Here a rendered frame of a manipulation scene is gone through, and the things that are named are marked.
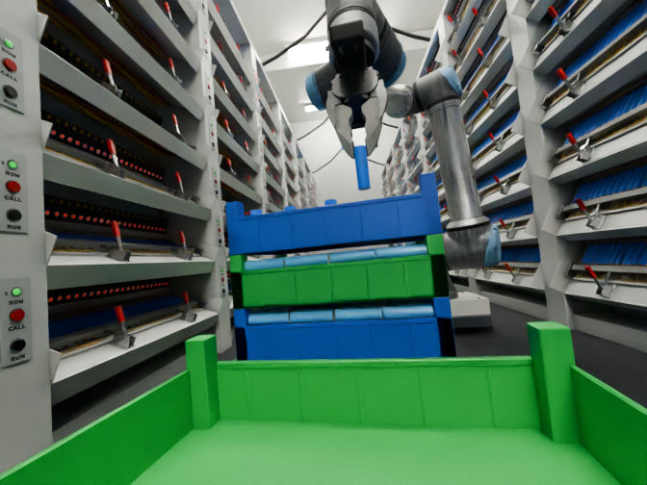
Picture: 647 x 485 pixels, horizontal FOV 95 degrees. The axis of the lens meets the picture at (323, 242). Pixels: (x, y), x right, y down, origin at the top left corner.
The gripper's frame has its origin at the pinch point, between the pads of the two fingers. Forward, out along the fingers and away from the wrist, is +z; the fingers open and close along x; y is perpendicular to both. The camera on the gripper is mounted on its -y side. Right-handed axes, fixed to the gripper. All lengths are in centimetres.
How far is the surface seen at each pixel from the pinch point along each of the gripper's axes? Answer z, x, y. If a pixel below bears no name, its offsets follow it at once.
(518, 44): -73, -55, 58
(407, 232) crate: 14.1, -5.3, 0.2
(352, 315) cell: 24.0, 3.0, 3.6
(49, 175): -2, 54, -5
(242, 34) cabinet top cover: -148, 71, 79
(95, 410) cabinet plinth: 39, 57, 16
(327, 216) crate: 11.0, 5.1, -0.7
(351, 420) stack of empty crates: 33.4, 1.6, -10.1
